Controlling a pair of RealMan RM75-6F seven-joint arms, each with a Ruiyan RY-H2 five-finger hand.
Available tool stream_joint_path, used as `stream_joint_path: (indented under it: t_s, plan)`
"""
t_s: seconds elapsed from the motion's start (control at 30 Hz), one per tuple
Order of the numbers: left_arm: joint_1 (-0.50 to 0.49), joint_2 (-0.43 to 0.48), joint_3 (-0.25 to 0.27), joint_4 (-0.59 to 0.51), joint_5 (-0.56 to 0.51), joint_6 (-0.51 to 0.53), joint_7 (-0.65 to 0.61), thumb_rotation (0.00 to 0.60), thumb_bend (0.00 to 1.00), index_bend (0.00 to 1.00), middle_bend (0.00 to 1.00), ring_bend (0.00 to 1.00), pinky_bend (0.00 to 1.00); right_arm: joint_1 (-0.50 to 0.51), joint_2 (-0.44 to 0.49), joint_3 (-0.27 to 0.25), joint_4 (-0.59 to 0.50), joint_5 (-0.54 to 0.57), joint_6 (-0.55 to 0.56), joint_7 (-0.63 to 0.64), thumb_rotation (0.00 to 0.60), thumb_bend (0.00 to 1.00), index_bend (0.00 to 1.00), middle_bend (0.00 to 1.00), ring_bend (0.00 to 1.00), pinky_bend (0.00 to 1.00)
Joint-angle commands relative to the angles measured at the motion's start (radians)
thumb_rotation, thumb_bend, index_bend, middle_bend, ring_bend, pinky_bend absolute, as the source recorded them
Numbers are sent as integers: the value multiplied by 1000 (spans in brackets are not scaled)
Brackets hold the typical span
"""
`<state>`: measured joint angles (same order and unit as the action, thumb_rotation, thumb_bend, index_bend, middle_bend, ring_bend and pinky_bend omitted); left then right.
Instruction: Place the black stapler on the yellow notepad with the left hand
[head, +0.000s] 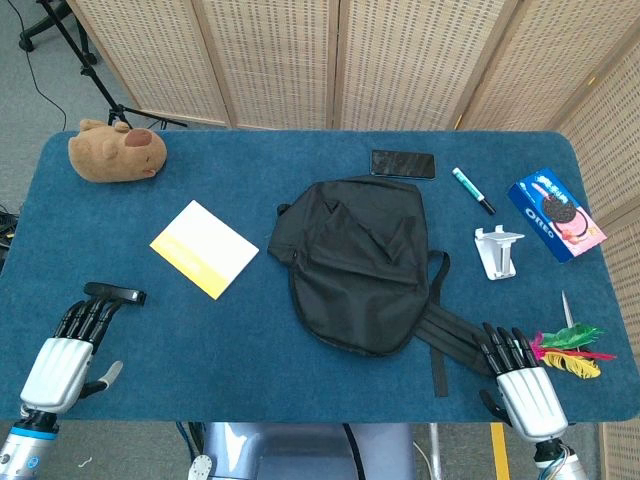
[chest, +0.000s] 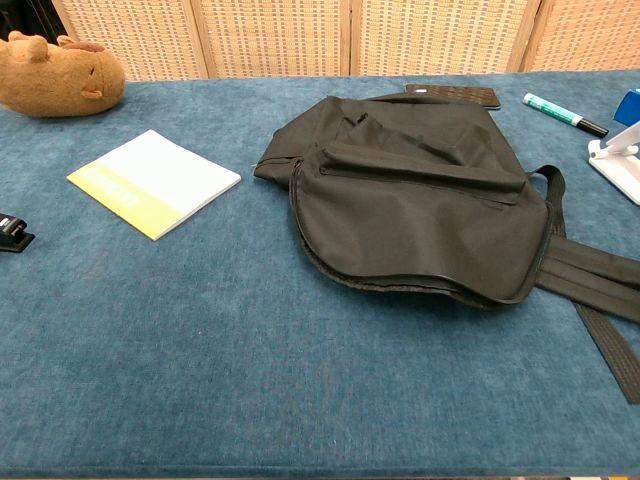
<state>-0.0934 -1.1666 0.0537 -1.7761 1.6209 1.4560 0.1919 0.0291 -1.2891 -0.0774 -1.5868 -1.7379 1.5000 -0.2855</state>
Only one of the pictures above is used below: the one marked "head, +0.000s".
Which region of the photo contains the white phone stand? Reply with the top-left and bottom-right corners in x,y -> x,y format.
473,225 -> 526,281

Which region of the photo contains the black floor cable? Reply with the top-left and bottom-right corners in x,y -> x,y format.
8,0 -> 68,132

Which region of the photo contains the black smartphone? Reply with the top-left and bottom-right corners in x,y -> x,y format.
370,149 -> 437,180

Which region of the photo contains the black office chair base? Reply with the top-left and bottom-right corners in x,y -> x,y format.
18,0 -> 99,66

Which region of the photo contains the woven folding screen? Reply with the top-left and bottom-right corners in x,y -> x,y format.
66,0 -> 640,480

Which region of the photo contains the blue Oreo cookie box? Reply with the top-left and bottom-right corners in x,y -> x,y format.
506,170 -> 608,264

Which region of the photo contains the colourful feather shuttlecock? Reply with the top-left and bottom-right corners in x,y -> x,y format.
529,323 -> 617,380

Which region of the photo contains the grey robot torso base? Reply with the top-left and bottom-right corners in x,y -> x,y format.
185,421 -> 417,480

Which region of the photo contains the black backpack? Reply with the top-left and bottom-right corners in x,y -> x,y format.
267,175 -> 496,398

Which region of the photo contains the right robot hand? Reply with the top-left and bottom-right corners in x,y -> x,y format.
472,322 -> 570,443

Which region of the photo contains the white and yellow notebook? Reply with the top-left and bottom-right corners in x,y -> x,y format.
149,199 -> 260,301

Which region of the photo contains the green and white marker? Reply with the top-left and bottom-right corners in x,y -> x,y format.
451,167 -> 497,215

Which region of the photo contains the black tripod stand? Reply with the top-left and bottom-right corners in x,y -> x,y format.
47,0 -> 189,130

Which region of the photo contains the brown capybara plush toy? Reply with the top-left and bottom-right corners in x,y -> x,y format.
68,118 -> 168,184

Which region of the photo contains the blue table mat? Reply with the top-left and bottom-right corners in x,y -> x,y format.
0,129 -> 637,424

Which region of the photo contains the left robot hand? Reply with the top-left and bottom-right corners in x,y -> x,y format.
19,298 -> 124,414

